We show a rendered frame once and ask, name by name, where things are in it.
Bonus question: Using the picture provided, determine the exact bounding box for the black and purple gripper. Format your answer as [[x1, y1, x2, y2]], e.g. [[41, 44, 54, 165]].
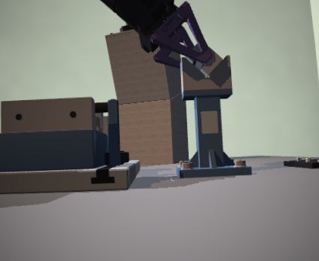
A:
[[114, 0, 212, 69]]

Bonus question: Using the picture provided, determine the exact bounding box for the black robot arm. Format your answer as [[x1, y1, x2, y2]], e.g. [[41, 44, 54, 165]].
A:
[[100, 0, 158, 32]]

